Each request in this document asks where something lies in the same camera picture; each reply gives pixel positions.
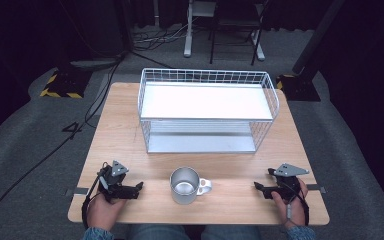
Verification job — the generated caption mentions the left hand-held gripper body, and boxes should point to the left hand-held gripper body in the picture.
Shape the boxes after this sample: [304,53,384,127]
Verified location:
[96,160,130,202]

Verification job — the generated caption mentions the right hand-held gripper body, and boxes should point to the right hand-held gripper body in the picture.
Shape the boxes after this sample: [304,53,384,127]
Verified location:
[267,162,311,201]

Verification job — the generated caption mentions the person's right hand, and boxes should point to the person's right hand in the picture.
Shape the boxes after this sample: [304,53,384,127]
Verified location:
[270,179,310,230]

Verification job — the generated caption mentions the person's left hand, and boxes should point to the person's left hand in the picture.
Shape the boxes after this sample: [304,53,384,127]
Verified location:
[86,191,128,232]

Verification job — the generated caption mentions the grey tape strip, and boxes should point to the grey tape strip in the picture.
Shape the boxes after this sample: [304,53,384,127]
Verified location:
[64,187,91,197]
[305,183,328,195]

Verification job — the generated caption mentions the black yellow striped stand base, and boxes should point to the black yellow striped stand base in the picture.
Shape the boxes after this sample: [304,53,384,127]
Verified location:
[39,67,93,100]
[275,73,322,102]

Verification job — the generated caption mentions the black slanted stand pole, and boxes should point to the black slanted stand pole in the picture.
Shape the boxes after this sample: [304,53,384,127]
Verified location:
[291,0,347,76]

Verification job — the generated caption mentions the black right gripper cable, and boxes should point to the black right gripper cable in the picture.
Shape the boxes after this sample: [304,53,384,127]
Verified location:
[278,181,310,228]

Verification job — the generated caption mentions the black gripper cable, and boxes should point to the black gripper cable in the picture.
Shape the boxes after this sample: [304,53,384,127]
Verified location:
[81,162,110,230]
[278,181,310,228]

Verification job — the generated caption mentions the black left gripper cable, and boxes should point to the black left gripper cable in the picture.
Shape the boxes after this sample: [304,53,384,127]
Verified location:
[81,162,110,230]

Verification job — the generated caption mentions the metal cup with handle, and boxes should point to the metal cup with handle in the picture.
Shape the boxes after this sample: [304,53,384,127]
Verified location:
[169,166,213,206]

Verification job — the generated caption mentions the long black floor cable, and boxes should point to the long black floor cable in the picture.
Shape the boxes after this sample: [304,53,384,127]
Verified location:
[0,53,125,228]

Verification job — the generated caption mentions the white wire shelf rack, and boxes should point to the white wire shelf rack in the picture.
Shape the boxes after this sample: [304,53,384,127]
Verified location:
[136,67,281,155]

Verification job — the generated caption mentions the bundle of floor cables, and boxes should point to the bundle of floor cables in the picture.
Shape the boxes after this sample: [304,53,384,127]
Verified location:
[132,19,194,52]

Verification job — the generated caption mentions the white desk frame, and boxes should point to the white desk frame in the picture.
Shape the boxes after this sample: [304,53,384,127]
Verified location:
[183,0,266,62]

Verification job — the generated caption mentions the black metal chair frame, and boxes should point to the black metal chair frame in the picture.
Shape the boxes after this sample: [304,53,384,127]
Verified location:
[208,0,268,66]

